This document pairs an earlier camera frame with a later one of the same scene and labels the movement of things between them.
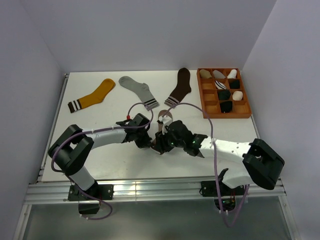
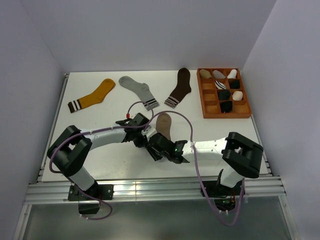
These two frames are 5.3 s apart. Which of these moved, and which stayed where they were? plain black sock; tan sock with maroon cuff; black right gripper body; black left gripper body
Moved: black right gripper body
Stayed: plain black sock; black left gripper body; tan sock with maroon cuff
